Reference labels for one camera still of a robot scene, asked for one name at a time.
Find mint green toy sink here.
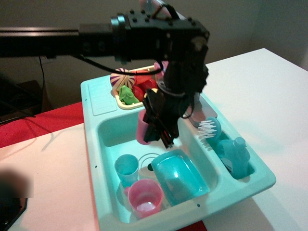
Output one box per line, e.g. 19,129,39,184
81,76,276,231

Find red cloth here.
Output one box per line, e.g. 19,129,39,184
0,103,84,148

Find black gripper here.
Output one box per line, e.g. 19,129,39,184
142,80,193,148

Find teal dish brush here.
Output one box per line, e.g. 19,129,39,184
197,117,222,141

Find white wall outlet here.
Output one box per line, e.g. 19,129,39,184
39,56,54,64

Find blue toy soap bottle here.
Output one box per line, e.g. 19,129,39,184
217,137,250,180

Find pink toy plates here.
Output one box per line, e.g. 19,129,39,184
154,61,168,80

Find red toy apple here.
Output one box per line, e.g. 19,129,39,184
132,78,157,102

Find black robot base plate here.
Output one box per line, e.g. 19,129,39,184
0,198,28,231

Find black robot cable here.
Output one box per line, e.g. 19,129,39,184
77,54,167,75

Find blue cup in sink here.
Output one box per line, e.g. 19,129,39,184
114,154,139,188

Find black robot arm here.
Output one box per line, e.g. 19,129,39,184
0,11,210,148

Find pink mug in sink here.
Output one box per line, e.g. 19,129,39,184
124,179,164,218

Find green toy vegetable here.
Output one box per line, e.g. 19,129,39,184
119,85,140,105

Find black power cord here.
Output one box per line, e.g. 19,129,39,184
38,56,46,114

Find orange red toy carrot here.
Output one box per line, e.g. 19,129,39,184
131,70,152,76

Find small pink cup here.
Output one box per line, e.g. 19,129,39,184
136,109,151,145

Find grey toy faucet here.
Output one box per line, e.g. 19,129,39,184
139,0,218,128

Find teal rectangular tray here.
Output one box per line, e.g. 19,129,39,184
151,149,209,206

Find purple striped toy onion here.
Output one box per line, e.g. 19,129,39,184
110,68,135,91

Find cream dish rack basket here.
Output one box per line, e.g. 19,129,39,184
109,65,158,110

